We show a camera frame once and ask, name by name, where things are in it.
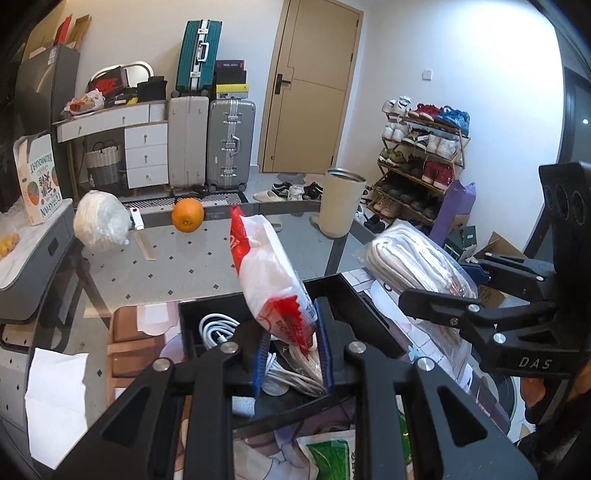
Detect grey refrigerator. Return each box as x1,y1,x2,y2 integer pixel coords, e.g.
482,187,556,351
14,44,81,134

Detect white cable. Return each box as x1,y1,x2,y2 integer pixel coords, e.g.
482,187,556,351
198,314,324,398

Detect silver suitcase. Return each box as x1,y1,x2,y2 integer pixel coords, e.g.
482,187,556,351
206,98,256,192

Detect flat brown cardboard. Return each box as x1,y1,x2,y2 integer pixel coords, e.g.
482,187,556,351
69,15,92,49

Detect black bag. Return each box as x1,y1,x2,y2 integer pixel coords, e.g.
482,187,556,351
137,76,168,103

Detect rows of shoes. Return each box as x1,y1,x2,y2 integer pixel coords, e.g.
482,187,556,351
379,96,471,222

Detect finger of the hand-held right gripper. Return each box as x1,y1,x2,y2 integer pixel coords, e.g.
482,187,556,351
398,287,561,376
462,251,557,296

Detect white handled scraper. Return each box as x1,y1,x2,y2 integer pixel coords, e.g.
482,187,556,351
129,208,158,262

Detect white desk with drawers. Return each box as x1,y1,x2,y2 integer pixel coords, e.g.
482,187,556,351
52,99,169,199

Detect red and white packet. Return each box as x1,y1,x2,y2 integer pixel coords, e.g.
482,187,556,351
229,205,319,354

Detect printed table mat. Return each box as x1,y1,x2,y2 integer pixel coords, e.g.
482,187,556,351
106,270,513,480

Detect stack of black boxes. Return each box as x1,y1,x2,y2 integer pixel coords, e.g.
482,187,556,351
215,60,249,100

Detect beige wooden door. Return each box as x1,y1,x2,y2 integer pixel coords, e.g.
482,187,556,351
257,0,363,175

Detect clear bag of kumquats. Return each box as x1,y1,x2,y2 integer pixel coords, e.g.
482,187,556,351
0,203,24,259

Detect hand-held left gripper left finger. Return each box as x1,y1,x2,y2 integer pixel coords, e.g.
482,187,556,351
55,330,271,480

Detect white chair back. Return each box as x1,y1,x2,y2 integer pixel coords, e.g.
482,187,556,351
122,61,154,88

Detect red and black shoe box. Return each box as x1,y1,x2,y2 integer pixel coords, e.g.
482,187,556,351
87,66,130,93

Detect clear bag of white cords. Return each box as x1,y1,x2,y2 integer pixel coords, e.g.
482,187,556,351
353,219,478,388

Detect purple rolled mat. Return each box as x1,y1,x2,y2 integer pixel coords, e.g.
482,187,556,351
429,180,476,250

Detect white cylindrical bin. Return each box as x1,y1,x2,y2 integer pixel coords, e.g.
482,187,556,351
320,168,368,238

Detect orange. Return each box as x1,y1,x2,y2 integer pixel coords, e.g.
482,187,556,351
172,198,205,233

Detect white suitcase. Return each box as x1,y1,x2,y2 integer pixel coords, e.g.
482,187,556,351
167,95,209,197

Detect metal shoe rack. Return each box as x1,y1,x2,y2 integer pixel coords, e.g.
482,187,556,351
372,97,472,227

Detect white fruit carton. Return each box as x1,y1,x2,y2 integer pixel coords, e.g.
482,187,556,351
13,131,63,227

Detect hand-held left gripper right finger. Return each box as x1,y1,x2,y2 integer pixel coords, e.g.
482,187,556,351
314,298,539,480

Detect grey side table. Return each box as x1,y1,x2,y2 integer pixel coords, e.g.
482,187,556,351
0,198,88,324

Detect black cardboard box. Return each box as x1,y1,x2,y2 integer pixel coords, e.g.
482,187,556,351
178,272,409,430

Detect green snack packet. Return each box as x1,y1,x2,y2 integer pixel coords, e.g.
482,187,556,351
295,411,414,480

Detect teal suitcase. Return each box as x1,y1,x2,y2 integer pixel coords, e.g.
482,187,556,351
175,19,223,97

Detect open brown cardboard box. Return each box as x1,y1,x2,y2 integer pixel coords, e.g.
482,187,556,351
473,231,527,310

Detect food bag on desk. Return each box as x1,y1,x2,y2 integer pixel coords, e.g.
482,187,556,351
65,90,105,115

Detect woven basket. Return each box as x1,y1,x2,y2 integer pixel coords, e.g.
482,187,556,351
85,143,123,197

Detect striped floor rug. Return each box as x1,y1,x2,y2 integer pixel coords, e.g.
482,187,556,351
122,191,247,210

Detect white plastic-wrapped bundle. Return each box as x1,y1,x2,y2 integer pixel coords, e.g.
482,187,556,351
73,190,131,253

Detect white paper sheet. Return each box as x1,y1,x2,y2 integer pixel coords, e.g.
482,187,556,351
25,348,89,469

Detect dark green boxes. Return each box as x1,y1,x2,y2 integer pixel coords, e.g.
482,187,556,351
450,224,478,259

